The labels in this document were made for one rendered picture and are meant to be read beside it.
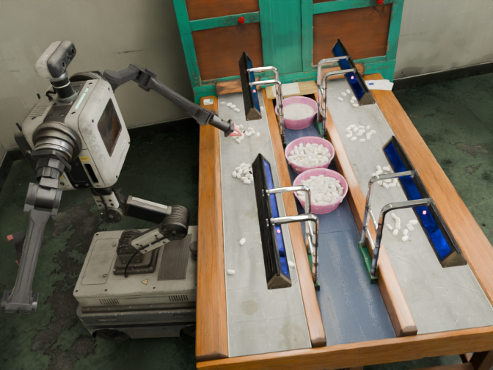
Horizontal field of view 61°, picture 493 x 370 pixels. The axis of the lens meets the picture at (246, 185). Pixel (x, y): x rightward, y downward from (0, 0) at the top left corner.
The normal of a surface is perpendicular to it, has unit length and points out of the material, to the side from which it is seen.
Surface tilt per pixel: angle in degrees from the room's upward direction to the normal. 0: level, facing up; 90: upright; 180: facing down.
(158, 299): 90
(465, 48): 90
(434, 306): 0
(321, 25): 90
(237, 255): 0
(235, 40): 90
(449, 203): 0
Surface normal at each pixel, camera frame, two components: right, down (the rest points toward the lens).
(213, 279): -0.11, -0.73
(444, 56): 0.15, 0.63
